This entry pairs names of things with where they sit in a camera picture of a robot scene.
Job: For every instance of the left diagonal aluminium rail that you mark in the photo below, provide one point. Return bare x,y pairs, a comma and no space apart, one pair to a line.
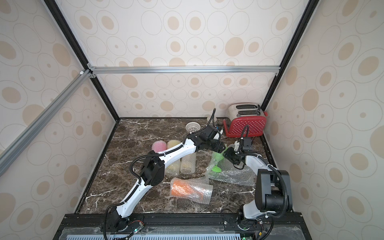
26,137

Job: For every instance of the clear bubble wrap sheet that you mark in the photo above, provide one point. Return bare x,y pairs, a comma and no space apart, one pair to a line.
232,175

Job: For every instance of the orange bubble wrapped glass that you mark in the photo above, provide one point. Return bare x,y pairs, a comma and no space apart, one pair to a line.
197,190

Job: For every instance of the green wine glass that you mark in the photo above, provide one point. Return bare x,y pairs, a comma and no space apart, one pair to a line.
216,159

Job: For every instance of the clear jar with powder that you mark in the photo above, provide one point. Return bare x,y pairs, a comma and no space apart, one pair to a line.
212,120

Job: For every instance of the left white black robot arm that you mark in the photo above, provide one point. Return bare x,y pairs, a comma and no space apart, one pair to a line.
150,171

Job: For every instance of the red toaster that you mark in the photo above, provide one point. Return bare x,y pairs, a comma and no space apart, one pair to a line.
238,116

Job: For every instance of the horizontal aluminium rail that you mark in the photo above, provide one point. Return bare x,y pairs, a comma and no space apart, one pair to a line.
185,70

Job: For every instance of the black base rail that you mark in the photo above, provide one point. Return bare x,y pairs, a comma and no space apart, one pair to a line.
219,226

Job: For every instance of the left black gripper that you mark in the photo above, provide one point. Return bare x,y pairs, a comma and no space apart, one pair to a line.
219,146

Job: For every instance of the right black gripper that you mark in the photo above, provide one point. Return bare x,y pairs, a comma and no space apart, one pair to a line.
233,154

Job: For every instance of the beige bubble wrapped glass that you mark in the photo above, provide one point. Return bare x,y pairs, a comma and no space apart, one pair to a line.
188,164

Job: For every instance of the pink bubble wrapped glass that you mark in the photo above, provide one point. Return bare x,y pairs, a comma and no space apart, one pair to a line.
159,146

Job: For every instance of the yellow bubble wrapped glass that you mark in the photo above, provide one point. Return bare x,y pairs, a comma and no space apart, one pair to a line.
173,170

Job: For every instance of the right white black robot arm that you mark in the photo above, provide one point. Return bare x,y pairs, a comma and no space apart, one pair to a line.
273,189

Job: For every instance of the white sink strainer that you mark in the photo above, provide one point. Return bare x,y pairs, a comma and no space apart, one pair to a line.
192,127

